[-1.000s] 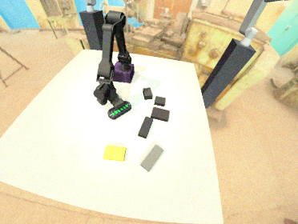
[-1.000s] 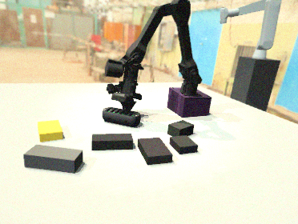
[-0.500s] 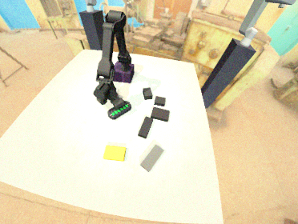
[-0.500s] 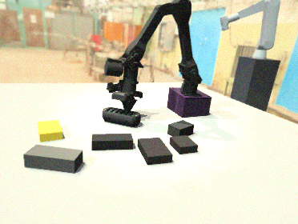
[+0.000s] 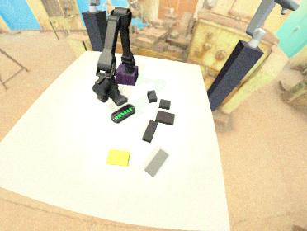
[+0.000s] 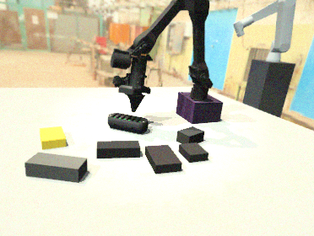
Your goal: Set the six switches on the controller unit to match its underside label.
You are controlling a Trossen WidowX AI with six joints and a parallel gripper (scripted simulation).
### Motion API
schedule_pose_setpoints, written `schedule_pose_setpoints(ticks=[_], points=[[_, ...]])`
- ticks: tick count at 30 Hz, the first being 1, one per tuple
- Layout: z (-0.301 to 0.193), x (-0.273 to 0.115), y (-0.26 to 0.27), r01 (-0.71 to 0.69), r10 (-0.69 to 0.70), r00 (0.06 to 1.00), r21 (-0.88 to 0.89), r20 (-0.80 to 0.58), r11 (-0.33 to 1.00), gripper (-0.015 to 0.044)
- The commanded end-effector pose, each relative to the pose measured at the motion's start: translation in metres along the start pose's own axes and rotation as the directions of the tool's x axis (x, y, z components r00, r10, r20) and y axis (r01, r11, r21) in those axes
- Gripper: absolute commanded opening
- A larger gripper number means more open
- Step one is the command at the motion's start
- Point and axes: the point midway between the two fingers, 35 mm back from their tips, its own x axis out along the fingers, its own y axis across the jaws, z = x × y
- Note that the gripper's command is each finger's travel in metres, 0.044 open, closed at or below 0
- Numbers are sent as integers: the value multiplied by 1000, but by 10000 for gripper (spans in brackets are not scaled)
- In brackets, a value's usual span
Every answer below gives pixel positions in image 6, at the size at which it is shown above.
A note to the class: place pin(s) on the yellow flat block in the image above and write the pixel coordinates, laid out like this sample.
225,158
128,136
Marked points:
52,137

